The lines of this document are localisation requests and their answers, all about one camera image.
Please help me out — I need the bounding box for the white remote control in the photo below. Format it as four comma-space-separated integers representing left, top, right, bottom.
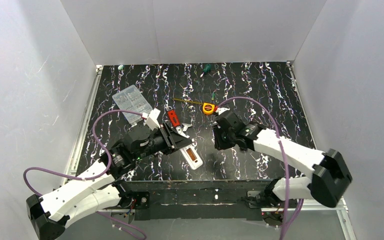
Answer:
179, 144, 203, 170

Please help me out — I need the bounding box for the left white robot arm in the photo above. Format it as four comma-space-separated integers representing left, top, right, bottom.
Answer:
26, 123, 203, 240

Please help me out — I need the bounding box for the small silver wrench piece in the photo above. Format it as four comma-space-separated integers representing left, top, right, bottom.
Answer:
181, 123, 193, 132

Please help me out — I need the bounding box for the yellow tape measure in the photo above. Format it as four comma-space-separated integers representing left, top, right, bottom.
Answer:
202, 102, 216, 115

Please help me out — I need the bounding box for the clear plastic screw box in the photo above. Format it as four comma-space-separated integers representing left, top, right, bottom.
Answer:
112, 85, 153, 114

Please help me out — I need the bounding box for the red handled adjustable wrench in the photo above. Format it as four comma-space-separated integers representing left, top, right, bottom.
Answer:
166, 106, 189, 138

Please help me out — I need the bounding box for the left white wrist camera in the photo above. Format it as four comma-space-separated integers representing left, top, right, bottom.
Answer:
141, 108, 161, 131

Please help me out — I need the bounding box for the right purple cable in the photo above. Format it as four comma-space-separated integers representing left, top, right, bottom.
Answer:
217, 96, 306, 240

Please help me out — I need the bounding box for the green handled screwdriver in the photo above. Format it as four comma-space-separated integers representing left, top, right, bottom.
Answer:
200, 63, 212, 78

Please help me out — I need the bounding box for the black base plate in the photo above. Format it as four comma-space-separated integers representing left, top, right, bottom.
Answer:
113, 179, 284, 221

